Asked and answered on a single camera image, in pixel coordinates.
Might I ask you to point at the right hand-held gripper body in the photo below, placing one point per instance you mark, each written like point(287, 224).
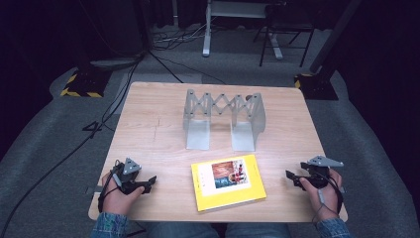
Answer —
point(319, 173)

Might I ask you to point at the black striped stand base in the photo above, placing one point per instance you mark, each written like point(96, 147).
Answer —
point(86, 84)
point(317, 87)

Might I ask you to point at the yellow book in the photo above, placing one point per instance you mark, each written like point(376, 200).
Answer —
point(228, 193)

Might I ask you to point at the black folding chair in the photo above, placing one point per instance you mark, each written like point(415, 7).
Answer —
point(284, 28)

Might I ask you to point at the person's right hand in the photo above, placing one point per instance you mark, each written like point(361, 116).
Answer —
point(327, 205)

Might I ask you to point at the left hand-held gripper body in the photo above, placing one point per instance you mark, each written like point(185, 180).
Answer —
point(128, 169)

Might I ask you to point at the grey metal expandable book stand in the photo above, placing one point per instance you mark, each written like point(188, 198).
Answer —
point(198, 135)

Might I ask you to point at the person's left hand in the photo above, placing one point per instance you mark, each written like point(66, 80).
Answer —
point(116, 200)

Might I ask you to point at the white desk frame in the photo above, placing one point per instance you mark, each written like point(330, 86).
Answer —
point(207, 39)

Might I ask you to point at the black slanted stand pole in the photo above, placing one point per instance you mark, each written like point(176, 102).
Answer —
point(336, 33)

